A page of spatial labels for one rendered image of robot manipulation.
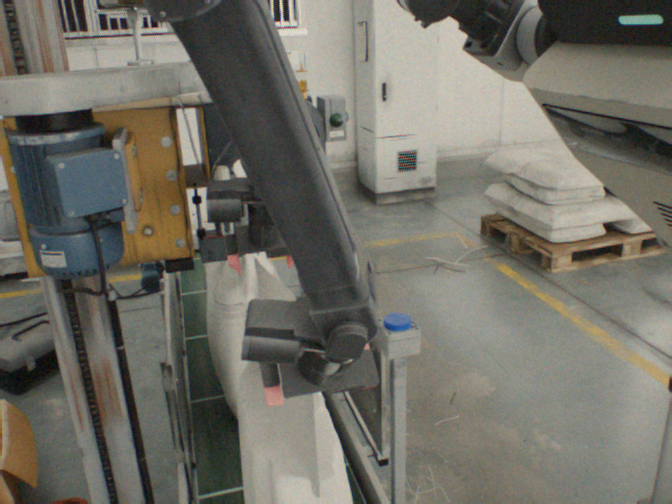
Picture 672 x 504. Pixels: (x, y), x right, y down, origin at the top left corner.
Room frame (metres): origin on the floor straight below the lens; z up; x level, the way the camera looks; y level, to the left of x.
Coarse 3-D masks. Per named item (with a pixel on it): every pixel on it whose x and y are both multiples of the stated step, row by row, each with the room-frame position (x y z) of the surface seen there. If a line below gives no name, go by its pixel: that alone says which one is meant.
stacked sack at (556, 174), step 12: (528, 168) 3.58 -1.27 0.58; (540, 168) 3.48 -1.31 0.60; (552, 168) 3.41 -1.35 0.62; (564, 168) 3.40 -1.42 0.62; (576, 168) 3.40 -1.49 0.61; (528, 180) 3.54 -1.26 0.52; (540, 180) 3.42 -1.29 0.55; (552, 180) 3.32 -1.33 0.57; (564, 180) 3.28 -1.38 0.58; (576, 180) 3.30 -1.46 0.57; (588, 180) 3.32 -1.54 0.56
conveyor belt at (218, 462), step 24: (192, 288) 2.44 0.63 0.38; (192, 312) 2.19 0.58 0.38; (192, 336) 1.99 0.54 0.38; (192, 360) 1.81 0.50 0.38; (192, 384) 1.66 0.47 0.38; (216, 384) 1.66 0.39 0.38; (192, 408) 1.53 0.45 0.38; (216, 408) 1.53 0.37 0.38; (216, 432) 1.41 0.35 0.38; (216, 456) 1.31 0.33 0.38; (240, 456) 1.30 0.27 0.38; (216, 480) 1.22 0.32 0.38; (240, 480) 1.21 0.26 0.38
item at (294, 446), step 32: (256, 288) 1.03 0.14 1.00; (256, 384) 0.99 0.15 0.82; (256, 416) 0.88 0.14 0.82; (288, 416) 0.78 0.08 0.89; (320, 416) 0.88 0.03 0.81; (256, 448) 0.80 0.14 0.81; (288, 448) 0.79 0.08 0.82; (320, 448) 0.79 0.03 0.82; (256, 480) 0.78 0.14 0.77; (288, 480) 0.74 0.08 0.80; (320, 480) 0.72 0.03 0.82
